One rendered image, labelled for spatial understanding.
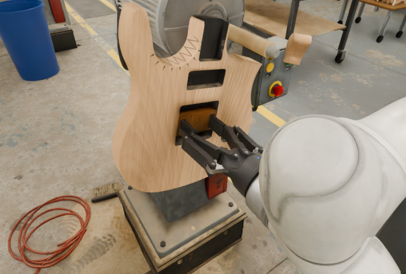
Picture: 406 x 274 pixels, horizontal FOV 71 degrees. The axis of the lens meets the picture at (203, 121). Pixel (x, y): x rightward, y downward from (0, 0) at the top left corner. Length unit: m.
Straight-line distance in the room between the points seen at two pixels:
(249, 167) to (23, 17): 2.98
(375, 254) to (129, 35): 0.44
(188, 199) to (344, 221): 1.17
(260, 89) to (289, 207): 0.75
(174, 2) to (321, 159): 0.55
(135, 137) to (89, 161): 1.70
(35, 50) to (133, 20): 2.95
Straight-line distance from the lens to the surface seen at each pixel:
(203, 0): 0.73
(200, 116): 0.61
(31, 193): 2.20
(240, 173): 0.48
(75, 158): 2.31
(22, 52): 3.41
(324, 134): 0.25
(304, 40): 0.76
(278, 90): 1.00
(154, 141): 0.59
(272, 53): 0.59
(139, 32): 0.48
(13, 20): 3.28
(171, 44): 0.73
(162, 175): 0.66
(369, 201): 0.26
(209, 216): 1.44
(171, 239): 1.39
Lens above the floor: 1.48
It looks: 37 degrees down
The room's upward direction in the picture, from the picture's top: straight up
